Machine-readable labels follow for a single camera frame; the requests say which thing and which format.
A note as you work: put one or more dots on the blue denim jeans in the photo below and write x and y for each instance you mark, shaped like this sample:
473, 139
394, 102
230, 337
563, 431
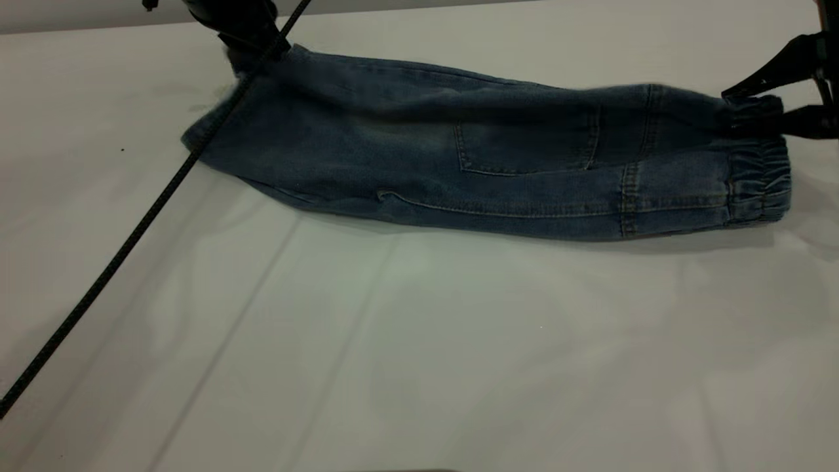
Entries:
459, 164

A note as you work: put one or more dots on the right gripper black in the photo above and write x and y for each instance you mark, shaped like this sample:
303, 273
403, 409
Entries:
831, 46

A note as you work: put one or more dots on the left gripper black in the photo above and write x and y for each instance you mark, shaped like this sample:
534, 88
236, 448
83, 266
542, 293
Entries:
236, 14

